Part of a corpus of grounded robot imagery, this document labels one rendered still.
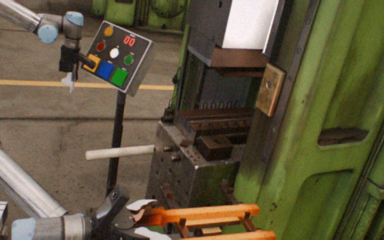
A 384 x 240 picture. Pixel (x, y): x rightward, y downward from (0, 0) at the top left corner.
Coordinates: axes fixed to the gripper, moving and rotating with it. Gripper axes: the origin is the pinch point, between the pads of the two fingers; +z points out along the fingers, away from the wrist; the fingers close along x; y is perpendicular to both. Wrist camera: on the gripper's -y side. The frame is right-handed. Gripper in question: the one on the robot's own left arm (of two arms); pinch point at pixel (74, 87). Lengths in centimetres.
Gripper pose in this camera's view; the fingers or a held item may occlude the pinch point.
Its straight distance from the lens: 212.8
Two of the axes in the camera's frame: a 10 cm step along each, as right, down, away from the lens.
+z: -1.9, 8.8, 4.4
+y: -9.8, -1.3, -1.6
